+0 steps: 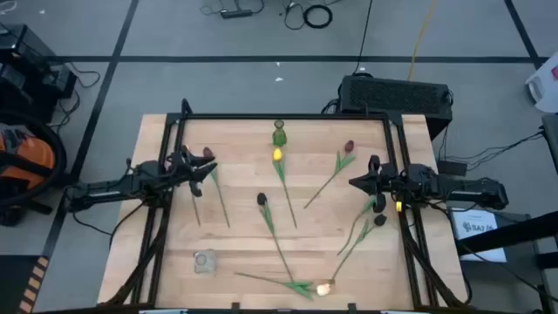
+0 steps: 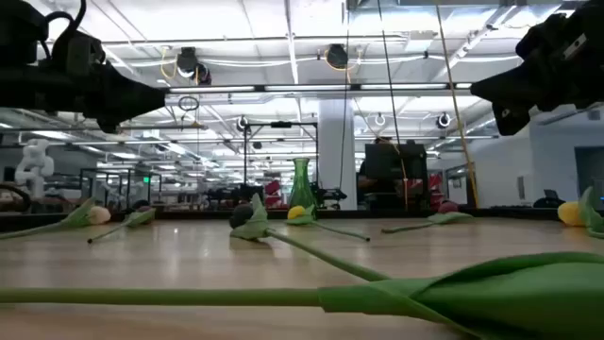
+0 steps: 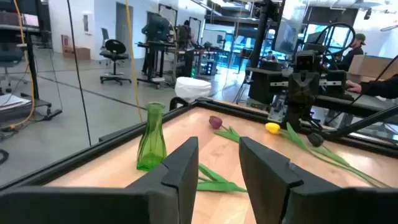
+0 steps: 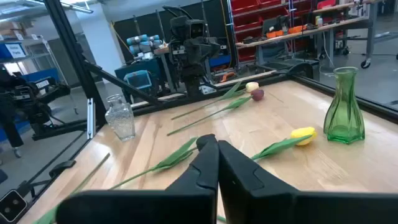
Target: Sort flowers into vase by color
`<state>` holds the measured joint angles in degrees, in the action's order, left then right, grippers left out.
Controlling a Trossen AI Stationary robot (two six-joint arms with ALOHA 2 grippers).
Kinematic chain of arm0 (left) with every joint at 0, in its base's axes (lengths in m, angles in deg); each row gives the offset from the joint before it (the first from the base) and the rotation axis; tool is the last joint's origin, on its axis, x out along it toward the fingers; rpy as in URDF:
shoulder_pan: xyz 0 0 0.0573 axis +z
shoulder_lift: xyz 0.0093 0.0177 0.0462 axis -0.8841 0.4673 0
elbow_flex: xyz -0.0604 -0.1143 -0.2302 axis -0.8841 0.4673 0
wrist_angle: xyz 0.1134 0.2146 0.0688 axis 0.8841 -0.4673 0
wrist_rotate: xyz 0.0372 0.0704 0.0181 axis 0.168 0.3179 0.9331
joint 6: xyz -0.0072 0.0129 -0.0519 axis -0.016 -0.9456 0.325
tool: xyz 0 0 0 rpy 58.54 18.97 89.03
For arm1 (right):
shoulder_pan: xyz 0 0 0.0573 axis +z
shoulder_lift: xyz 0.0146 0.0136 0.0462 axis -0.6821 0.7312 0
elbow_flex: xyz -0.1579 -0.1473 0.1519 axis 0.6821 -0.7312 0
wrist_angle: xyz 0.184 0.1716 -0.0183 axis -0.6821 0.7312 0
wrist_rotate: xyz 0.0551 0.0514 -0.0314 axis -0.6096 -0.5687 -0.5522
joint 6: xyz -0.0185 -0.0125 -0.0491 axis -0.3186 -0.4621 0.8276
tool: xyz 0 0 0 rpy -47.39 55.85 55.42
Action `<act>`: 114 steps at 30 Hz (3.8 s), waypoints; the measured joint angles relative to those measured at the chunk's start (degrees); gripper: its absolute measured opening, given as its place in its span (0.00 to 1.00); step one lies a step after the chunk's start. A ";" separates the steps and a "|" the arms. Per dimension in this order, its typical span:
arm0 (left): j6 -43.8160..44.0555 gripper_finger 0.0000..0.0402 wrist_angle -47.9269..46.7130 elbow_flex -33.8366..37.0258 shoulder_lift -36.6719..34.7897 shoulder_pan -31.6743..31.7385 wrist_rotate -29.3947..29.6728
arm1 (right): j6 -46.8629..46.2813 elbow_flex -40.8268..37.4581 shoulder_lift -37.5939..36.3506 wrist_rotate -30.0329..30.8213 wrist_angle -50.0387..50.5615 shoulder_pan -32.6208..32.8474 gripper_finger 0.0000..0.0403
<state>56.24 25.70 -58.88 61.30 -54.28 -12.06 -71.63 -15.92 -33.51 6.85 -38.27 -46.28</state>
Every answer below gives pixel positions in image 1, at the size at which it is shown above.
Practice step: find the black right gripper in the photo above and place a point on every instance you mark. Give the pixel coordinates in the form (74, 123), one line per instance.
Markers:
(390, 183)

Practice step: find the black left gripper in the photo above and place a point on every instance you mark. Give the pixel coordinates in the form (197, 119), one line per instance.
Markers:
(181, 168)

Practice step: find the dark red artificial tulip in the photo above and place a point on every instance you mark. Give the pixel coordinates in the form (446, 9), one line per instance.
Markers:
(349, 146)
(208, 152)

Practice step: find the yellow artificial tulip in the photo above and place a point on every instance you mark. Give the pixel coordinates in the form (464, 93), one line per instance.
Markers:
(369, 205)
(277, 154)

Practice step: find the black artificial tulip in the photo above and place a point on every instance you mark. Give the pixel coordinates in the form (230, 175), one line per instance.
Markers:
(261, 199)
(380, 220)

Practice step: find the pale pink artificial tulip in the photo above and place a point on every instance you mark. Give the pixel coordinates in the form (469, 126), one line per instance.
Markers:
(196, 211)

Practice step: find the cream artificial tulip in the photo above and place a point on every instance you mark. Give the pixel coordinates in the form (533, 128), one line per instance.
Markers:
(323, 289)

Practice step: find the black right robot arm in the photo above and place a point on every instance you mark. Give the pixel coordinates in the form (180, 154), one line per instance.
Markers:
(471, 189)

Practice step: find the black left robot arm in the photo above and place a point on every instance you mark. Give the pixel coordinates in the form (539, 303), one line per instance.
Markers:
(109, 189)

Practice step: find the green glass vase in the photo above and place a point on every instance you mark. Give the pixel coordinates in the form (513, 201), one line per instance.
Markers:
(279, 137)

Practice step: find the clear glass vase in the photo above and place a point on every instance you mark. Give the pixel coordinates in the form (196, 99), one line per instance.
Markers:
(205, 264)

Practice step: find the small yellow gripper tag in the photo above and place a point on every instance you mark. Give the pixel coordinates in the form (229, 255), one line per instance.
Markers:
(399, 206)

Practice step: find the black power adapter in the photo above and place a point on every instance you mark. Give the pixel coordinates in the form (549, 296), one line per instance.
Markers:
(452, 168)

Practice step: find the black computer case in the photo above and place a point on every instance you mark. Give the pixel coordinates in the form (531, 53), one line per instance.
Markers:
(392, 98)

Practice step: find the white printed label sheet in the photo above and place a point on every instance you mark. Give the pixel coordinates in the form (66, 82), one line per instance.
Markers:
(475, 227)

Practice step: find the orange vacuum cleaner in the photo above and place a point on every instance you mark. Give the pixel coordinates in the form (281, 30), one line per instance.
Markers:
(61, 148)
(30, 157)

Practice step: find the black power strip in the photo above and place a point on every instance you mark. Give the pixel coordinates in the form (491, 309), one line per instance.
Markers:
(235, 13)

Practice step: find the black metal beam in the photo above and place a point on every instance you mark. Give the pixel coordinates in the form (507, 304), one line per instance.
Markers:
(514, 233)

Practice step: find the grey furniture edge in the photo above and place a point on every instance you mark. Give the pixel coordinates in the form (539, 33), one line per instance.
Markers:
(553, 139)

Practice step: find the white plastic object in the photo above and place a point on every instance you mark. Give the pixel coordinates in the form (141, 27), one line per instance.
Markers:
(545, 87)

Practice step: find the black equipment stack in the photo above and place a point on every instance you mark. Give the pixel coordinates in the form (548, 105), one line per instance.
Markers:
(26, 52)

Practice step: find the black metal table frame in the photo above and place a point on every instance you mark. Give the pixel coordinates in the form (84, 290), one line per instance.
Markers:
(305, 117)

